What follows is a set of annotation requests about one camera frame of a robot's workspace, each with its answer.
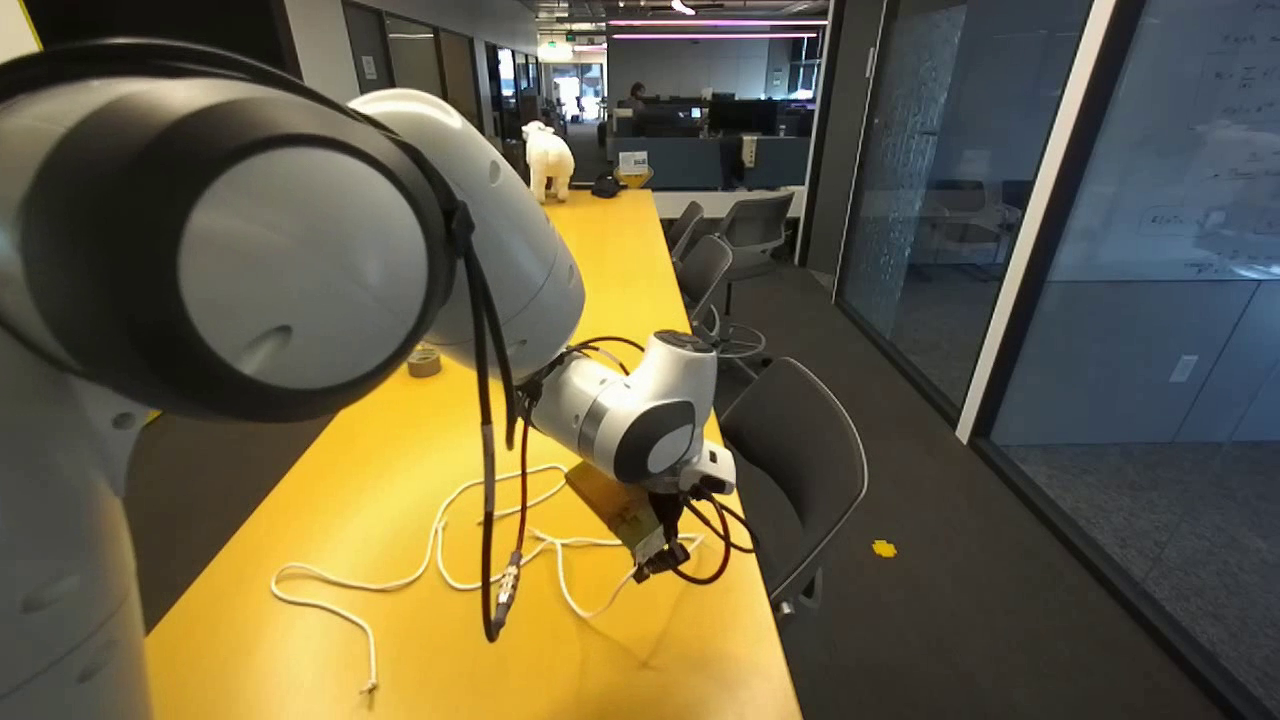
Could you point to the yellow floor sticker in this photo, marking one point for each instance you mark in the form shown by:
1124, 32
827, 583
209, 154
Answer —
885, 549

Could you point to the white robot far away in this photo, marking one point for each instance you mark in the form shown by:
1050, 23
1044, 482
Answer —
549, 162

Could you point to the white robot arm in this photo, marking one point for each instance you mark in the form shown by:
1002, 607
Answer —
198, 235

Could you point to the grey chair near gripper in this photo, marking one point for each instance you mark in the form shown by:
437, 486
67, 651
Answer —
803, 473

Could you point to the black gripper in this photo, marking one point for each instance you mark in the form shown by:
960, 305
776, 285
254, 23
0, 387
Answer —
672, 553

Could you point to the grey chair far left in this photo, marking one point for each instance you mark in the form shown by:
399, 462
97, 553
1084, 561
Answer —
758, 226

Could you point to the grey chair middle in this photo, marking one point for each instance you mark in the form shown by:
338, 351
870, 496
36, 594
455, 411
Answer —
703, 280

